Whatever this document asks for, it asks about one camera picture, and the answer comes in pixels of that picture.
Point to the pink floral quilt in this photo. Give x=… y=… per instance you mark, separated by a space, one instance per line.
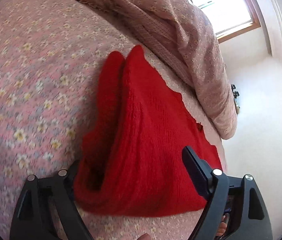
x=181 y=35

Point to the pink floral bed sheet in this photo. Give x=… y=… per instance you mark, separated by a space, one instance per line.
x=51 y=53

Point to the person's left hand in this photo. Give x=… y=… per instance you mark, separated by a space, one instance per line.
x=220 y=232

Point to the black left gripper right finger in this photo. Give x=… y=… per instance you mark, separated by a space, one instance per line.
x=237 y=200

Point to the small black figurines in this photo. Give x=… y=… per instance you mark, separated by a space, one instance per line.
x=234 y=91

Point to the wooden framed window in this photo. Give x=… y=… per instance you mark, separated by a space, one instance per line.
x=229 y=18

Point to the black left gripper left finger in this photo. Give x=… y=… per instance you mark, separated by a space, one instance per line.
x=32 y=218

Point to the red knitted garment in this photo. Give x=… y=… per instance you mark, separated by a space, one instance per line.
x=132 y=159

